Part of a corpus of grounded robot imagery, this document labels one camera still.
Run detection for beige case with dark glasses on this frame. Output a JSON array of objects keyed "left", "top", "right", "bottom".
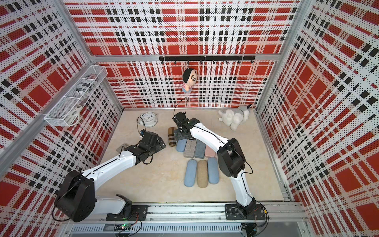
[{"left": 168, "top": 127, "right": 177, "bottom": 147}]

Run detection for teal-lined glasses case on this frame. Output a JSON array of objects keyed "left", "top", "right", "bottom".
[{"left": 183, "top": 139, "right": 197, "bottom": 159}]

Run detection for teal grey case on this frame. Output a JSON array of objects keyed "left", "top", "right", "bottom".
[{"left": 194, "top": 140, "right": 206, "bottom": 159}]

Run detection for blue case with white sunglasses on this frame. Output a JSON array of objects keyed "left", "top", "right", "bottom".
[{"left": 184, "top": 160, "right": 197, "bottom": 187}]

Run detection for blue case with pink glasses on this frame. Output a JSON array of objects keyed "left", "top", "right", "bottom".
[{"left": 207, "top": 158, "right": 220, "bottom": 185}]

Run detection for grey marble teal-lined case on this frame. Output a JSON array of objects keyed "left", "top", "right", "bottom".
[{"left": 116, "top": 143, "right": 128, "bottom": 153}]

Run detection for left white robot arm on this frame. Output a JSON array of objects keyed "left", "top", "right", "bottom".
[{"left": 54, "top": 129, "right": 166, "bottom": 222}]

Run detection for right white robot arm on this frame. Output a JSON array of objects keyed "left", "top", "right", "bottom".
[{"left": 173, "top": 112, "right": 256, "bottom": 209}]

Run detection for white alarm clock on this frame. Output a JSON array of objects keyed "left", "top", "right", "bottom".
[{"left": 137, "top": 112, "right": 158, "bottom": 127}]

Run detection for cartoon boy doll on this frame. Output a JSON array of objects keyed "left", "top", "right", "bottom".
[{"left": 182, "top": 68, "right": 197, "bottom": 93}]

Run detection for white plush toy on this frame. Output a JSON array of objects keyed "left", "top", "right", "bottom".
[{"left": 218, "top": 104, "right": 252, "bottom": 131}]

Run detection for white scissors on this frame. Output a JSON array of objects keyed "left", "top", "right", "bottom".
[{"left": 64, "top": 105, "right": 83, "bottom": 126}]

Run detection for small circuit board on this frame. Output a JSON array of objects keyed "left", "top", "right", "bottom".
[{"left": 103, "top": 224, "right": 131, "bottom": 233}]

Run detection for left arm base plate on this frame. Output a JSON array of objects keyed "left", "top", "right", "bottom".
[{"left": 106, "top": 204, "right": 150, "bottom": 221}]

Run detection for clear wall shelf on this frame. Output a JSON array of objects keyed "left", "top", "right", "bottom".
[{"left": 44, "top": 65, "right": 108, "bottom": 127}]

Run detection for black hook rail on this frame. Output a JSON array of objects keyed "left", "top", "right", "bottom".
[{"left": 159, "top": 55, "right": 256, "bottom": 63}]

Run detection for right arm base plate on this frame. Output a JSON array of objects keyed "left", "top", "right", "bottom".
[{"left": 225, "top": 203, "right": 266, "bottom": 221}]

